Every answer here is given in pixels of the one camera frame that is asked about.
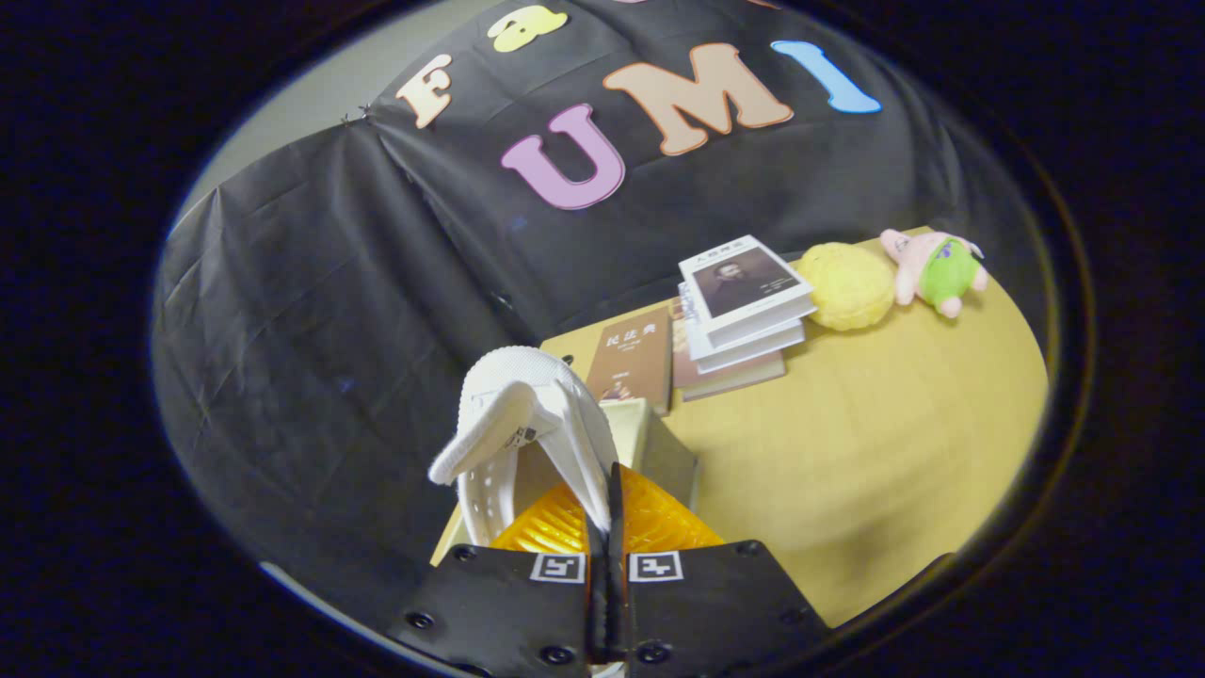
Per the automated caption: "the thick reddish cover book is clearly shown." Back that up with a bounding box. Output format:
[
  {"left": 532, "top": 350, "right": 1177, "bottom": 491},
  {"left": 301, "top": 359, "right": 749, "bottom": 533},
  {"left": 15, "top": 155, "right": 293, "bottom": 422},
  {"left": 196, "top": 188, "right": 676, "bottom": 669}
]
[{"left": 670, "top": 299, "right": 787, "bottom": 403}]

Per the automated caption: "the black backdrop cloth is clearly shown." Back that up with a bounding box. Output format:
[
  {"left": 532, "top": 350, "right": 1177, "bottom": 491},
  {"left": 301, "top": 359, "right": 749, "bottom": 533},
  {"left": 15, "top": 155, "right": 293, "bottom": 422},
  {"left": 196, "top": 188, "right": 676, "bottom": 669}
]
[{"left": 151, "top": 0, "right": 1046, "bottom": 622}]

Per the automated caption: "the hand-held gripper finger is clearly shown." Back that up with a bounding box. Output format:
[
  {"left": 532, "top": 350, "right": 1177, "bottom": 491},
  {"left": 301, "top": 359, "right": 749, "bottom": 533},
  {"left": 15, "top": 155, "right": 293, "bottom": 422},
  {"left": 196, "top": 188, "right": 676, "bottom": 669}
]
[
  {"left": 607, "top": 461, "right": 831, "bottom": 678},
  {"left": 391, "top": 480, "right": 608, "bottom": 678}
]

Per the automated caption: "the plain white book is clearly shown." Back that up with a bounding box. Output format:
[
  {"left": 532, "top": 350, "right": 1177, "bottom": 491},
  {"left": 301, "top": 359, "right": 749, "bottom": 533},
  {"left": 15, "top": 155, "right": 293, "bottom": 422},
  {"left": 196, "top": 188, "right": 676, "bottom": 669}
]
[{"left": 678, "top": 282, "right": 807, "bottom": 375}]

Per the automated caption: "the white book with portrait cover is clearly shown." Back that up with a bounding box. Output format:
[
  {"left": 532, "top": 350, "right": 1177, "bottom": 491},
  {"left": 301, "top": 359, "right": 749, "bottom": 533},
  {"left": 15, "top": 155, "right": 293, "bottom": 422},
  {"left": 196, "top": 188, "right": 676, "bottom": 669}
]
[{"left": 678, "top": 234, "right": 818, "bottom": 347}]

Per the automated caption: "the pink and green plush toy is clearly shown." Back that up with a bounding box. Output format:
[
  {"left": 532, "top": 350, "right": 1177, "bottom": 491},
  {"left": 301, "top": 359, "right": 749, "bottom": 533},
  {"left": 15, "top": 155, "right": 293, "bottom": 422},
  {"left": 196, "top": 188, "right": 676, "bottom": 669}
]
[{"left": 879, "top": 228, "right": 989, "bottom": 319}]

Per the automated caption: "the yellow round plush toy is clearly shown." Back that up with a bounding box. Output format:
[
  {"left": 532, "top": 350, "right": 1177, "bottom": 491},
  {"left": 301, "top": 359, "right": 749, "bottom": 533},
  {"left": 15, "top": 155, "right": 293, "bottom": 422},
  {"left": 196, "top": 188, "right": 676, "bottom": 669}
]
[{"left": 795, "top": 242, "right": 896, "bottom": 331}]

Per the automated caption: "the white canvas shoe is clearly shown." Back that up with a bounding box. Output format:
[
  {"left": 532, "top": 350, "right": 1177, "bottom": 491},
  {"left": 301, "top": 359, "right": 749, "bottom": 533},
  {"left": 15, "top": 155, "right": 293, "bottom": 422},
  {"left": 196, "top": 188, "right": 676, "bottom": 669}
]
[{"left": 428, "top": 346, "right": 622, "bottom": 549}]

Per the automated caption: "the brown cover book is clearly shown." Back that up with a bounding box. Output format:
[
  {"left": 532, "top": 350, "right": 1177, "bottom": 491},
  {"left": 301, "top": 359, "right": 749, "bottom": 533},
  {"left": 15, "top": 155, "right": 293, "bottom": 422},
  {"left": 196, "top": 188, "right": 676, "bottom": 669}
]
[{"left": 586, "top": 309, "right": 675, "bottom": 417}]

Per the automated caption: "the grey fabric storage box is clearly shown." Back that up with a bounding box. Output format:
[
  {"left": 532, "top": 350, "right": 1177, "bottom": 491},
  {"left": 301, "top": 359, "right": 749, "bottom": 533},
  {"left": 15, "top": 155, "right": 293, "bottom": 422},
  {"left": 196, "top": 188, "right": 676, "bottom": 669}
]
[{"left": 431, "top": 397, "right": 699, "bottom": 566}]

